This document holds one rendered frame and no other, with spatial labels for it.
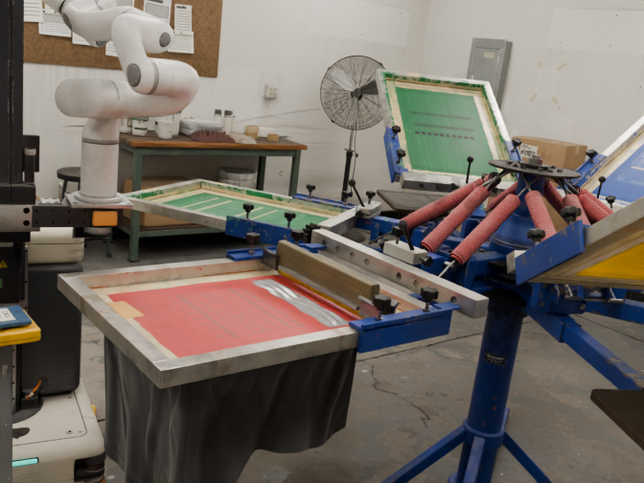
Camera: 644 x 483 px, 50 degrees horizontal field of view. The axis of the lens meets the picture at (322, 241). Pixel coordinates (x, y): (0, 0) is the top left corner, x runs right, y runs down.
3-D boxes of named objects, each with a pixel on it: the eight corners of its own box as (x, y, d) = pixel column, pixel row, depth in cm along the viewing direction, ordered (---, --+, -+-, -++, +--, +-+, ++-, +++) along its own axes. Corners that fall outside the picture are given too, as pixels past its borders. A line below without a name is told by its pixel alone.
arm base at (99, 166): (69, 190, 195) (70, 135, 191) (115, 191, 201) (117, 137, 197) (77, 203, 182) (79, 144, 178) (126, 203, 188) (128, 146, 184)
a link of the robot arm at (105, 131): (128, 144, 188) (131, 83, 184) (84, 145, 178) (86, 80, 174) (107, 138, 193) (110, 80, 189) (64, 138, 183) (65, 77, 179)
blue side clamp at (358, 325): (359, 354, 158) (363, 325, 156) (345, 345, 161) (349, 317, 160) (448, 334, 176) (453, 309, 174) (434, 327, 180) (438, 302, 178)
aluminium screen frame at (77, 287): (159, 389, 129) (160, 370, 128) (57, 288, 172) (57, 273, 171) (447, 328, 177) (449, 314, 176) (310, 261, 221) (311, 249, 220)
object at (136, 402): (172, 550, 150) (185, 367, 139) (95, 448, 183) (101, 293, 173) (184, 545, 152) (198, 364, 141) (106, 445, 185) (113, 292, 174)
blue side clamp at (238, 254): (233, 278, 199) (235, 255, 198) (224, 273, 203) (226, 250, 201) (316, 268, 218) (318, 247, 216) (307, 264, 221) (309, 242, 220)
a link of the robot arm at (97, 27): (143, 3, 170) (96, -16, 182) (99, 23, 164) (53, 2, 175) (151, 35, 176) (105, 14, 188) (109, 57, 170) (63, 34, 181)
